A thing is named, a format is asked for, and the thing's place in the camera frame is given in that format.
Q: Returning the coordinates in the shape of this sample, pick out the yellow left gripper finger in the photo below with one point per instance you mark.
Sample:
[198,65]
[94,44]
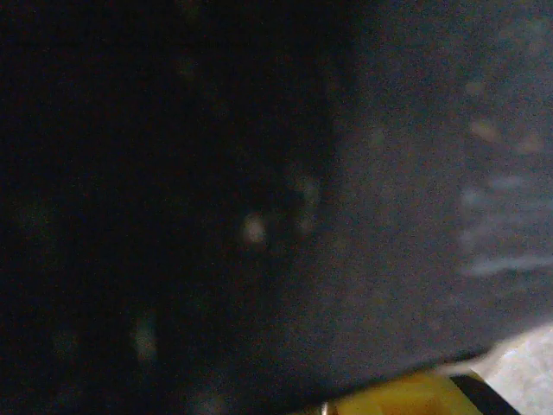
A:
[410,397]

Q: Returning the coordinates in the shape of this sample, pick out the starry night tin box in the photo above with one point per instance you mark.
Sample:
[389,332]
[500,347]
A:
[268,173]

